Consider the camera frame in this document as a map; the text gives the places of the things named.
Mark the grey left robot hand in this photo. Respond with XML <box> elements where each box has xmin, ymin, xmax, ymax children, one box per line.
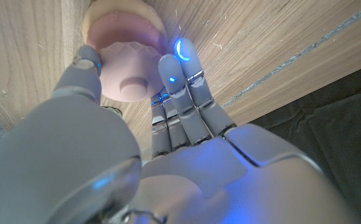
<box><xmin>0</xmin><ymin>37</ymin><xmax>360</xmax><ymax>224</ymax></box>

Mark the black backdrop curtain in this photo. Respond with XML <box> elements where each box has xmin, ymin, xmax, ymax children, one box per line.
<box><xmin>251</xmin><ymin>60</ymin><xmax>361</xmax><ymax>224</ymax></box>

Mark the coral red toy ring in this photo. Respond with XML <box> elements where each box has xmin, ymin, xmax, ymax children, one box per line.
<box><xmin>86</xmin><ymin>11</ymin><xmax>169</xmax><ymax>57</ymax></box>

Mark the large orange toy ring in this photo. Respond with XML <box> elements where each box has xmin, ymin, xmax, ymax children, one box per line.
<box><xmin>81</xmin><ymin>0</ymin><xmax>169</xmax><ymax>44</ymax></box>

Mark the dusty pink toy ring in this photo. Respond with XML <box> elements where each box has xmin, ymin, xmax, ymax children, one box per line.
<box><xmin>98</xmin><ymin>41</ymin><xmax>166</xmax><ymax>103</ymax></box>

